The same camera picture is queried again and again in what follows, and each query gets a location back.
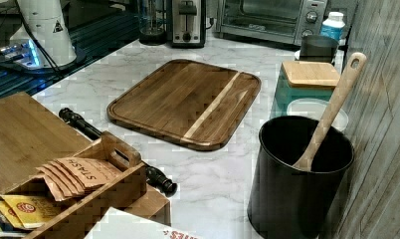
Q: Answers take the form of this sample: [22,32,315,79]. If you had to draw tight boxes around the silver pop-up toaster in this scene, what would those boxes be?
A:
[167,0,206,49]

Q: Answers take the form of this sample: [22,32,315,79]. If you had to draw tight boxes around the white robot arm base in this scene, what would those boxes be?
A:
[10,0,77,70]

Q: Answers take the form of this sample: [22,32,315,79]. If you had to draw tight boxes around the dark wooden cutting board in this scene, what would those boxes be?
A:
[107,59,261,151]

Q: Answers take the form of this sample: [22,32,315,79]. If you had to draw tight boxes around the bamboo tea bag organizer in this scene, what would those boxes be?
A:
[0,130,148,239]

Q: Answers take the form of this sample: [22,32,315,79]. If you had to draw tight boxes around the brown Stash tea packets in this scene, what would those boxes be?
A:
[34,157,122,201]

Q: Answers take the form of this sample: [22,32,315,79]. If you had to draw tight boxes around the silver toaster oven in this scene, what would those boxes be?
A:
[216,0,328,46]

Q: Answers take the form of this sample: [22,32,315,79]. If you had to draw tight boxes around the teal container with bamboo lid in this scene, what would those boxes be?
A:
[270,61,340,118]

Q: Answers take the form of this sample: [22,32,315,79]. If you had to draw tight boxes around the dark grey metal cup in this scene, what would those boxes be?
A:
[300,35,338,63]

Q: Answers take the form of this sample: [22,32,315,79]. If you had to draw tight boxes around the black utensil canister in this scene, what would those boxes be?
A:
[247,116,354,239]

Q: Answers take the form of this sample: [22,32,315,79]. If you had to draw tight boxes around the clear plastic lid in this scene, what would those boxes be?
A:
[287,98,349,131]

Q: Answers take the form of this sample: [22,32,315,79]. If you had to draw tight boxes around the wooden spoon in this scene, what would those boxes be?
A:
[293,52,367,171]

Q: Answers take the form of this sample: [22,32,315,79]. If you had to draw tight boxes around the blue bottle with white cap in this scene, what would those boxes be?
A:
[319,12,345,41]

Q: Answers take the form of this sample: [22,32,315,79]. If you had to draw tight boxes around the white box with red print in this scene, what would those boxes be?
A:
[85,207,203,239]

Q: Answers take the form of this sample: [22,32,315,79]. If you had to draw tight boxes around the yellow tea packet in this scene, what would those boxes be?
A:
[1,195,62,229]

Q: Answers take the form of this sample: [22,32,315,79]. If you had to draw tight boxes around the bamboo drawer cabinet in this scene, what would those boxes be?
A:
[0,93,170,225]

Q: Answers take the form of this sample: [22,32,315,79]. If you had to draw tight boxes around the dark glass blender jar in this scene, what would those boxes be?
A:
[137,0,166,46]

